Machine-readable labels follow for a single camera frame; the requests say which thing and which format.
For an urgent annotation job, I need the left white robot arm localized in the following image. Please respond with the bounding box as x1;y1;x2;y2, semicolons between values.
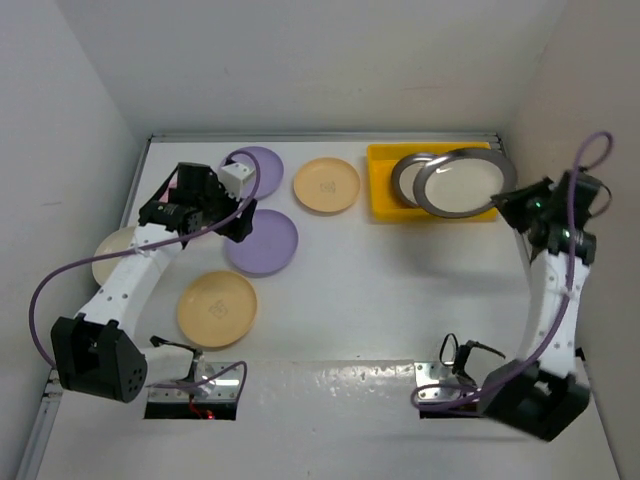
51;159;260;403

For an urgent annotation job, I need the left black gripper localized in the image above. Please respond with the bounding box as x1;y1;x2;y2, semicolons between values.
194;174;255;242

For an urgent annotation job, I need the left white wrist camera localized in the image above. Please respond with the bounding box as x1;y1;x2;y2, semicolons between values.
218;162;255;200

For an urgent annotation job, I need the yellow plastic bin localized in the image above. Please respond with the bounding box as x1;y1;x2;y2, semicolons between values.
366;141;491;223

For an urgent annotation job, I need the metal base plate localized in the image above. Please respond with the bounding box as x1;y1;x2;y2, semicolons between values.
414;361;477;404
147;358;247;404

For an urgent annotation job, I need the purple plate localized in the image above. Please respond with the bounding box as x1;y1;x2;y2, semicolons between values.
224;209;299;276
232;146;284;200

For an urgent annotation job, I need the orange plate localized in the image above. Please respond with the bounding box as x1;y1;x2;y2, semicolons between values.
293;157;361;214
177;270;259;348

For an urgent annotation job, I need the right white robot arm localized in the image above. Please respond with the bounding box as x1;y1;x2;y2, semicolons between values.
473;168;604;441

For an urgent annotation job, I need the steel rimmed plate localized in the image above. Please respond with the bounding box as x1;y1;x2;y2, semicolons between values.
412;148;517;219
391;152;436;207

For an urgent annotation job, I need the cream white plate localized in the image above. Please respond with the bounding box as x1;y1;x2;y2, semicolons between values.
91;226;135;286

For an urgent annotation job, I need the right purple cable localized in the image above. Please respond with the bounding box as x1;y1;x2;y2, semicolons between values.
410;131;615;414

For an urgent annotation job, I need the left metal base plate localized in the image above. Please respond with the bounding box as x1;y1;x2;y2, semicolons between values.
147;358;247;404

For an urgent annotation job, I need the pink plate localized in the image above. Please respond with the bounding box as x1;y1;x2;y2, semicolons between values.
167;172;178;189

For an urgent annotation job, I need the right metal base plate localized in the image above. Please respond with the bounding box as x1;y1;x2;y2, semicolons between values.
414;361;477;404

